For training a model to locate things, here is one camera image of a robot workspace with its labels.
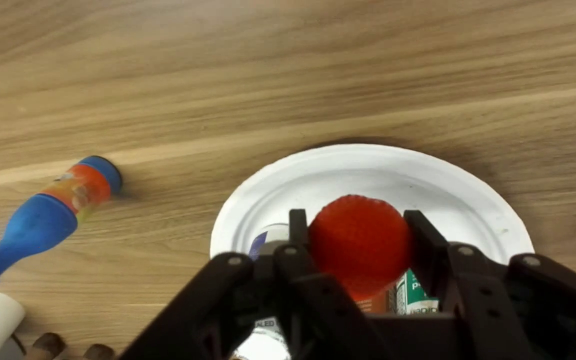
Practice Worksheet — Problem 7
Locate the white paper plate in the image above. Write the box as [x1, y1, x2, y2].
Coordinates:
[207, 143, 535, 268]

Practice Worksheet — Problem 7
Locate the blue-topped toy bottle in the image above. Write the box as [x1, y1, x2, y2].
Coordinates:
[0, 155, 125, 296]

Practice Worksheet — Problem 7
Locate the orange strawberry plushie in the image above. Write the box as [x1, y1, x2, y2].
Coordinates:
[305, 194, 416, 305]

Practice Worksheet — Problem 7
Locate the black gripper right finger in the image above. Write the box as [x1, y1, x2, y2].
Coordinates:
[401, 209, 576, 360]

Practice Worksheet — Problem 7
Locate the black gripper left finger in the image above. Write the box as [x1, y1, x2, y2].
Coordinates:
[120, 209, 376, 360]

